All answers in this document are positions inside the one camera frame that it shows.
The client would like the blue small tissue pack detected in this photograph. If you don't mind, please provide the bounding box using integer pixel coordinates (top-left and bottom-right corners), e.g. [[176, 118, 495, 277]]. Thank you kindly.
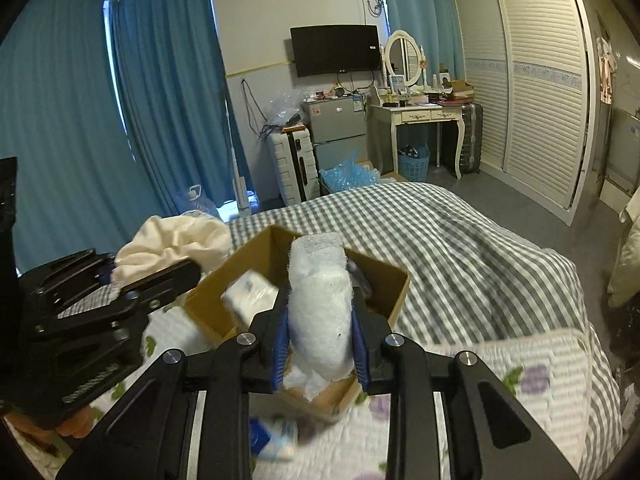
[[250, 417, 298, 462]]

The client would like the cream knitted cloth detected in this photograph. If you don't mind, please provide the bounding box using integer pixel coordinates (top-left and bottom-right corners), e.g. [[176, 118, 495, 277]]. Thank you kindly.
[[111, 214, 231, 288]]

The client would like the large white tissue pack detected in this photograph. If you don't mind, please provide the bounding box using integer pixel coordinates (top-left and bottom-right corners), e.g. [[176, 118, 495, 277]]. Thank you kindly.
[[220, 270, 279, 328]]

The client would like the white fluffy sock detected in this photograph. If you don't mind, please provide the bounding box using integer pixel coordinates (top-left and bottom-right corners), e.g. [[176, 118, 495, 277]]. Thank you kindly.
[[288, 233, 354, 382]]

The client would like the person's hand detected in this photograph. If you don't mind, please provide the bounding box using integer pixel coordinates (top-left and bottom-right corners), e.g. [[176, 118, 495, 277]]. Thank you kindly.
[[3, 406, 93, 440]]

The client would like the white floral quilt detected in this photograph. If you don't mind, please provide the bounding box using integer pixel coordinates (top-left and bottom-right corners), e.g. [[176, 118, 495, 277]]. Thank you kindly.
[[89, 303, 626, 480]]

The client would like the small white cloth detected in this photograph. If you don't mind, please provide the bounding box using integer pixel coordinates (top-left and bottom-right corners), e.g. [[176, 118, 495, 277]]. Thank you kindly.
[[282, 362, 330, 401]]

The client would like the clear water jug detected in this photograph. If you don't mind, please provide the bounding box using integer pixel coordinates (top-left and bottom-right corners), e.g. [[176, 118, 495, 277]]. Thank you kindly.
[[175, 184, 220, 220]]

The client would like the grey checked bed cover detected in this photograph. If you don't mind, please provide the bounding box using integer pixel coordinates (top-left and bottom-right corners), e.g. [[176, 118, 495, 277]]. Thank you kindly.
[[56, 180, 591, 351]]

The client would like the brown cardboard box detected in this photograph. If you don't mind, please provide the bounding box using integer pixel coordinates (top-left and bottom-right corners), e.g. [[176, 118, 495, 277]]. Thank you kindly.
[[184, 226, 410, 422]]

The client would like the teal window curtain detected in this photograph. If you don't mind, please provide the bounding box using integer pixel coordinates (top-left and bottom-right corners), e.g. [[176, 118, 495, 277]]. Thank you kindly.
[[1, 0, 248, 271]]

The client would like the white clothes pile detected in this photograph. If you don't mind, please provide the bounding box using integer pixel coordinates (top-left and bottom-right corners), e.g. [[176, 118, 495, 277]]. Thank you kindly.
[[606, 191, 639, 308]]

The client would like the white suitcase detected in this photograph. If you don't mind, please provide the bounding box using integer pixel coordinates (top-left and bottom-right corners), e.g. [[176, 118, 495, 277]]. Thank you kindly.
[[267, 125, 320, 206]]

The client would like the blue laundry basket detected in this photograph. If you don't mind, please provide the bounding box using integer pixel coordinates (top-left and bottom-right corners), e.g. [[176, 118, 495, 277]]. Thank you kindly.
[[398, 144, 431, 182]]

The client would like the blue bubble wrap bag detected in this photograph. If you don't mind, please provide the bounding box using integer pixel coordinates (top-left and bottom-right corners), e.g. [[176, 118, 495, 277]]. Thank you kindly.
[[319, 155, 381, 195]]

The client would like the silver mini fridge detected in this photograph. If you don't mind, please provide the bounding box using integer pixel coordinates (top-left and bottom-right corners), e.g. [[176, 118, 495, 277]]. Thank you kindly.
[[303, 96, 368, 169]]

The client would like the white dressing table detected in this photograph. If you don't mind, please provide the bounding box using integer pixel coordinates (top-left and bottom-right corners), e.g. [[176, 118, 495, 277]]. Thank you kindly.
[[367, 104, 465, 180]]

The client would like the dark grey suitcase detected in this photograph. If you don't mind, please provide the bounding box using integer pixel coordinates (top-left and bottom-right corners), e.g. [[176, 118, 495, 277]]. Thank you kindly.
[[459, 103, 484, 174]]

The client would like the oval vanity mirror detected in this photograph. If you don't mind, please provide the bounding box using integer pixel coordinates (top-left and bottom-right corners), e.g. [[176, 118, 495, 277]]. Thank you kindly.
[[382, 29, 426, 87]]

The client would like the white louvred wardrobe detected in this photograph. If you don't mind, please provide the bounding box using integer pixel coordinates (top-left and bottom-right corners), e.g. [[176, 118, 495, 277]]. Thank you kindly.
[[454, 0, 597, 224]]

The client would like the hanging pink white garment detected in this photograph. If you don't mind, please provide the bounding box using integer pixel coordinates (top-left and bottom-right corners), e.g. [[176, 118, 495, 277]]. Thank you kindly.
[[597, 37, 617, 105]]

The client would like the teal curtain by wardrobe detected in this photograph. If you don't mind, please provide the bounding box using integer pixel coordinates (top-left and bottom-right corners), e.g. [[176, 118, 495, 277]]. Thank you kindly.
[[386, 0, 464, 79]]

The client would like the black wall television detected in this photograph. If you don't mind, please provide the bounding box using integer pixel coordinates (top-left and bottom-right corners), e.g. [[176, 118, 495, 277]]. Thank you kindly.
[[290, 25, 382, 77]]

